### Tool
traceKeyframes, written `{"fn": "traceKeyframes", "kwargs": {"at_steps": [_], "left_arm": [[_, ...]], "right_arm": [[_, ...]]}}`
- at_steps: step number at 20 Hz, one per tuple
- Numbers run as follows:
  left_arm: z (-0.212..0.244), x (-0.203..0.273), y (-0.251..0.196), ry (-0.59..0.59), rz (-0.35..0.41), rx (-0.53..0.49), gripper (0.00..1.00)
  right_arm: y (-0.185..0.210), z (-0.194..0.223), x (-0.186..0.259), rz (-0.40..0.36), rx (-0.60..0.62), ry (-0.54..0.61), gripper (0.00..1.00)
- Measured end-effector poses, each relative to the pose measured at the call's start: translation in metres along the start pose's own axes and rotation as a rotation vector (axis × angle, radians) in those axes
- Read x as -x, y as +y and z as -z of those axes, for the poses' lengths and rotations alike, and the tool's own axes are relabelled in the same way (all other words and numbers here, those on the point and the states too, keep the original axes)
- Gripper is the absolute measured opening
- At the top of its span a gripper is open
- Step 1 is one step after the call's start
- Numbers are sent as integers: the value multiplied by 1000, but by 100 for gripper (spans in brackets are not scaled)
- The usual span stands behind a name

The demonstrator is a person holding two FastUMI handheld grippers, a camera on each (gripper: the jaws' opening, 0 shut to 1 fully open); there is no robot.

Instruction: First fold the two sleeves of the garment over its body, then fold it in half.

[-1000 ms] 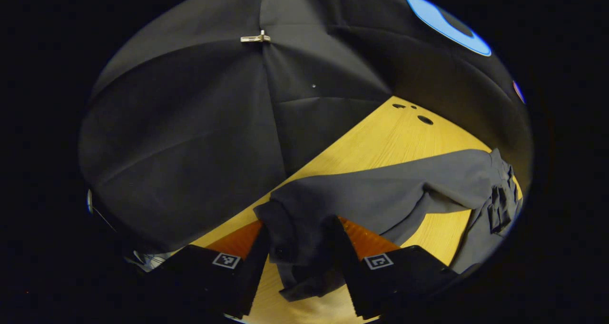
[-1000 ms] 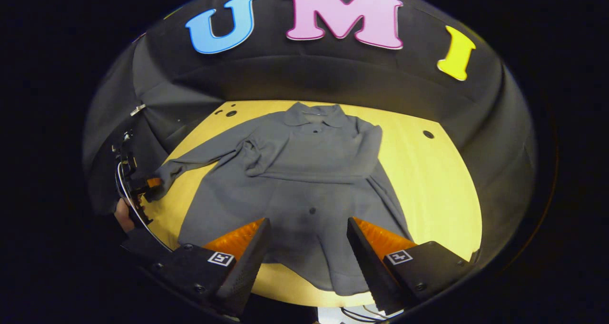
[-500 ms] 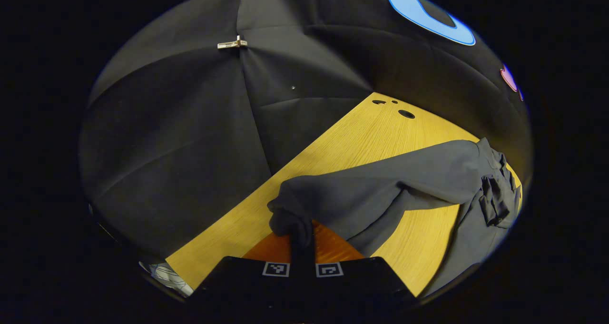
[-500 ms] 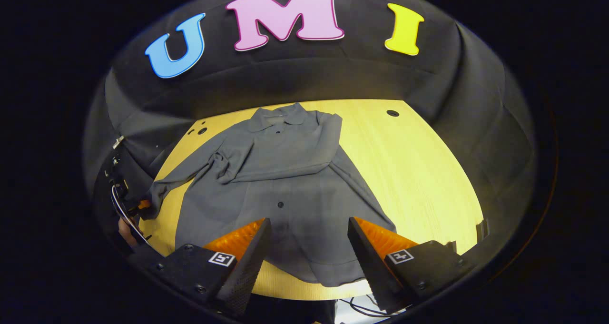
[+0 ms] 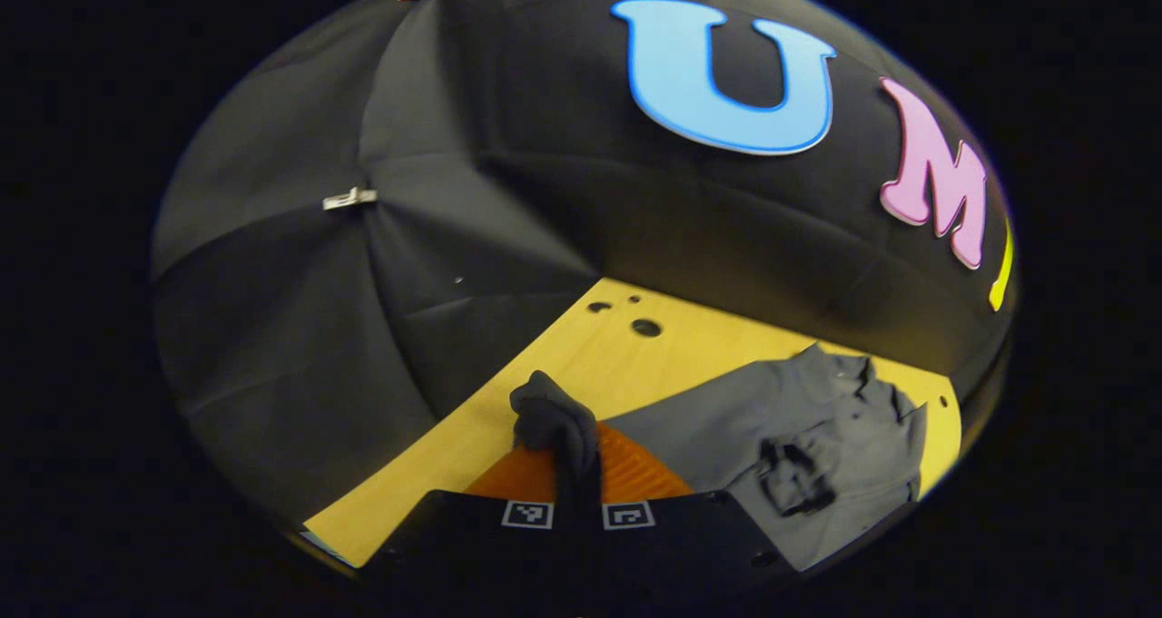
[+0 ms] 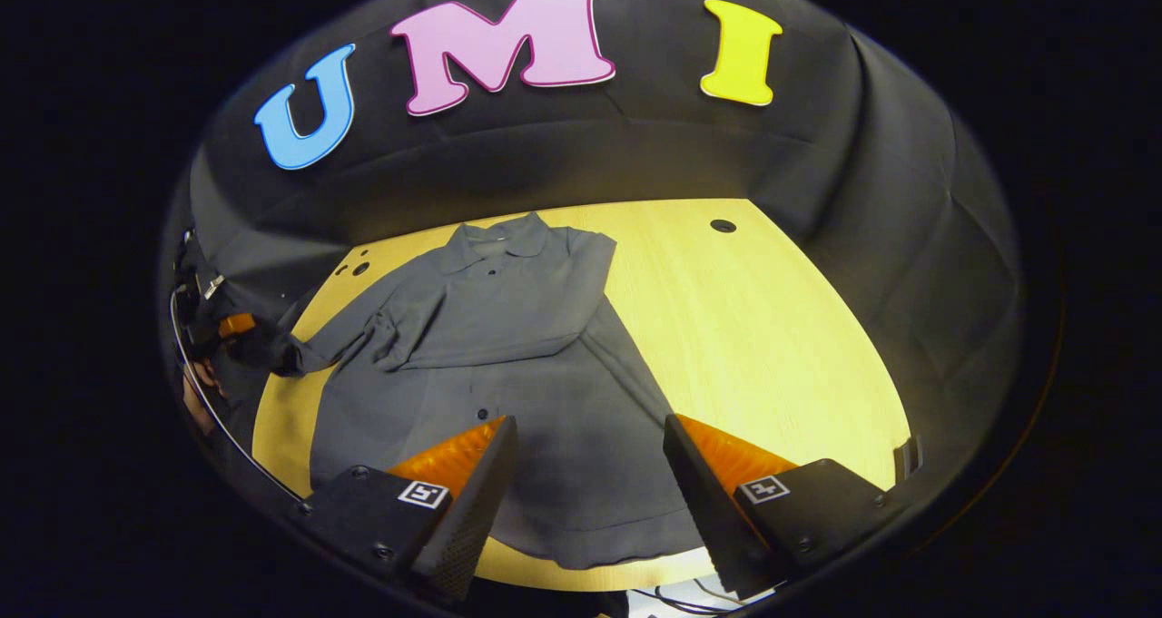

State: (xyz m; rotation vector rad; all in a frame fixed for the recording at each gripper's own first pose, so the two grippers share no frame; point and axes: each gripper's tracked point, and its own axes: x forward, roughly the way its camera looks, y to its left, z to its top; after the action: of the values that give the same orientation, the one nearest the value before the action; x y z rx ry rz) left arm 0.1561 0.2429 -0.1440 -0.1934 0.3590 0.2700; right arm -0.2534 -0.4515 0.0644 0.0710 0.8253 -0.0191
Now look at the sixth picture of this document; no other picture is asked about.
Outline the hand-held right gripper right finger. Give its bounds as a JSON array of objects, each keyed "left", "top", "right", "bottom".
[{"left": 663, "top": 413, "right": 909, "bottom": 601}]

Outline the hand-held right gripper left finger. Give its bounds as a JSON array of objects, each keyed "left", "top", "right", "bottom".
[{"left": 300, "top": 415, "right": 519, "bottom": 601}]

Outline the grey collared shirt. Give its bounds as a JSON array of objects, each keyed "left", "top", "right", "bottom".
[{"left": 225, "top": 211, "right": 727, "bottom": 571}]

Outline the black backdrop cloth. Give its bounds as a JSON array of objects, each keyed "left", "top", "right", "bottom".
[{"left": 159, "top": 0, "right": 1027, "bottom": 510}]

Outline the thin grey cable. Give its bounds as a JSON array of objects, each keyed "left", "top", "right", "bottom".
[{"left": 169, "top": 289, "right": 305, "bottom": 503}]

